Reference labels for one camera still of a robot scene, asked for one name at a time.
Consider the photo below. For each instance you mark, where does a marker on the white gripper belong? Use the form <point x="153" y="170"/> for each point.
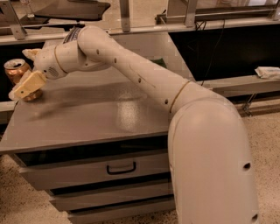
<point x="46" y="65"/>

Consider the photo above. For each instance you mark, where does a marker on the orange soda can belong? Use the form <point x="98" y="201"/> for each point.
<point x="15" y="69"/>

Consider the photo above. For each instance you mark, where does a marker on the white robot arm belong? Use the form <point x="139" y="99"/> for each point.
<point x="208" y="146"/>

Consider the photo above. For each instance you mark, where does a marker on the blue chip bag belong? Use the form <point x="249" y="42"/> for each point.
<point x="72" y="35"/>

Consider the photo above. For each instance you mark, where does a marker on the black office chair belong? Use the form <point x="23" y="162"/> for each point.
<point x="63" y="13"/>

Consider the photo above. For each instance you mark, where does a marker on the grey drawer cabinet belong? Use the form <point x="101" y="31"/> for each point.
<point x="87" y="115"/>

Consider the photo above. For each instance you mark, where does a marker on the top grey drawer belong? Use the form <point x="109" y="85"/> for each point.
<point x="93" y="170"/>

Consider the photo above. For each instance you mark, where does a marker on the grey drawer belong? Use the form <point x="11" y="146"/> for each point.
<point x="93" y="170"/>
<point x="116" y="212"/>
<point x="111" y="195"/>

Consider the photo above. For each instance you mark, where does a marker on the green yellow sponge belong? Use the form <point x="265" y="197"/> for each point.
<point x="159" y="62"/>

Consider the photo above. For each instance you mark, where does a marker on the middle grey drawer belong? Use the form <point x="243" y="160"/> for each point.
<point x="111" y="195"/>

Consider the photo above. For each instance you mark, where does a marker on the bottom grey drawer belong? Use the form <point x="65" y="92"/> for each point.
<point x="116" y="212"/>

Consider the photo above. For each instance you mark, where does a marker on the white crumpled cloth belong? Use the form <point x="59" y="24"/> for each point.
<point x="268" y="72"/>

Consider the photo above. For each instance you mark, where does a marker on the black drawer handle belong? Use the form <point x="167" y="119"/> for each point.
<point x="121" y="169"/>

